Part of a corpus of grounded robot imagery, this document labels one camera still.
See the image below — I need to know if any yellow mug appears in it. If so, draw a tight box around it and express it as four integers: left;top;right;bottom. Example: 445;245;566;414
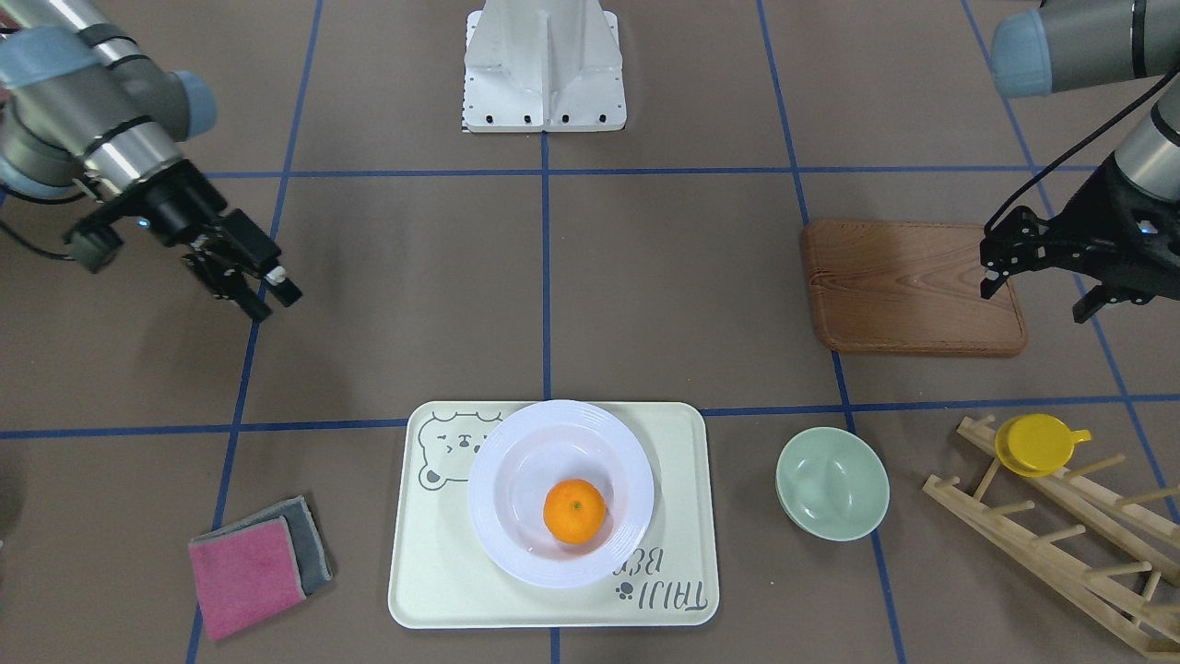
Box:
994;413;1092;478

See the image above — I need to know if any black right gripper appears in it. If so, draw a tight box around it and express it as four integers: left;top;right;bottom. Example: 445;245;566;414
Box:
63;160;302;323

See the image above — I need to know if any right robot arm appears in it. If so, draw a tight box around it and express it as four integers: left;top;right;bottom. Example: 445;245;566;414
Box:
1;1;301;321

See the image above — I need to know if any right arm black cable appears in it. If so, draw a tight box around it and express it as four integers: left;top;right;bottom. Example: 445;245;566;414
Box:
0;184;84;264

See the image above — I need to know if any orange fruit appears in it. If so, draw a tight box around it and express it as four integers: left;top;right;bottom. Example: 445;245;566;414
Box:
542;479;608;546

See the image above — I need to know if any green bowl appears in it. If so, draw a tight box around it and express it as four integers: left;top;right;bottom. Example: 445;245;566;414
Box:
774;426;891;543

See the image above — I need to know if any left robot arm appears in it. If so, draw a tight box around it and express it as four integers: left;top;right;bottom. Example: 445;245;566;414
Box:
979;1;1179;323

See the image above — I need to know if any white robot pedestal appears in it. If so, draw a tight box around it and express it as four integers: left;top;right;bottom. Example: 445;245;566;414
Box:
461;1;628;134

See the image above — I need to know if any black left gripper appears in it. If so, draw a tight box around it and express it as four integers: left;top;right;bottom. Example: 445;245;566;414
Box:
979;162;1179;324

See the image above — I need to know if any white plate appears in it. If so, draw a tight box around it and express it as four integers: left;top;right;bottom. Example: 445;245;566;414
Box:
467;400;655;589

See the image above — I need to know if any wooden drying rack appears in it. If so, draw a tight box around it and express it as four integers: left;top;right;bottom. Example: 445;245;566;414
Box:
922;416;1179;663

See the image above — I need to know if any cream bear tray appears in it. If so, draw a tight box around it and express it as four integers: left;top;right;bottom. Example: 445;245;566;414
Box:
387;402;720;629

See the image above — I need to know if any brown wooden tray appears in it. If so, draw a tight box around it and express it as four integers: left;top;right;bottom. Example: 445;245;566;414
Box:
800;219;1029;359

